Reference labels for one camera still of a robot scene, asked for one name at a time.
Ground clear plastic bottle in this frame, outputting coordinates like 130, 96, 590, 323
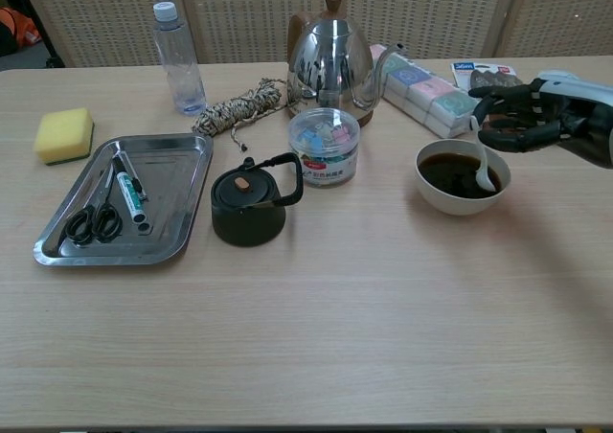
151, 0, 208, 117

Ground orange and black bag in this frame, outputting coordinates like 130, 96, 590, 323
0, 6, 42, 58

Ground stainless steel gooseneck kettle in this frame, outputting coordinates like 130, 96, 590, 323
285, 0, 408, 128

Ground white and green marker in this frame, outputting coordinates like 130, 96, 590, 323
112, 157, 150, 224

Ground black handled scissors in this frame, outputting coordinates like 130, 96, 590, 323
64, 171, 122, 245

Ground yellow sponge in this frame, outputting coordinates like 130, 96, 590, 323
33, 106, 96, 167

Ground white plastic spoon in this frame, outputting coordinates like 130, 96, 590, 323
468, 116, 498, 193

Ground blister pack of hooks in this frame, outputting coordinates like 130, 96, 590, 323
449, 60, 526, 90

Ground black tripod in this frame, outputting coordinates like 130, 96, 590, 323
40, 20, 66, 69

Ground clear jar of coloured clips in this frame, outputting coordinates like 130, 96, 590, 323
287, 107, 361, 189

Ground bundle of speckled rope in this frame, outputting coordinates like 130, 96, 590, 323
191, 78, 288, 154

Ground woven folding screen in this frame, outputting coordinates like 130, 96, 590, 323
18, 0, 613, 68

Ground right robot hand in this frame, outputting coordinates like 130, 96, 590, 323
471, 70, 613, 171

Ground thin metal pen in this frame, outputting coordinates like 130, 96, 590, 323
122, 152, 149, 203

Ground pack of pastel tissue packets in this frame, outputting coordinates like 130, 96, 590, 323
369, 43, 475, 140

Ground small black teapot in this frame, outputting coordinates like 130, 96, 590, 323
210, 152, 305, 248

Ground stainless steel tray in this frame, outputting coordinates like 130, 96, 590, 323
33, 132, 215, 267

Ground white bowl of dark liquid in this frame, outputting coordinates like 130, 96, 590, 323
414, 139, 512, 217

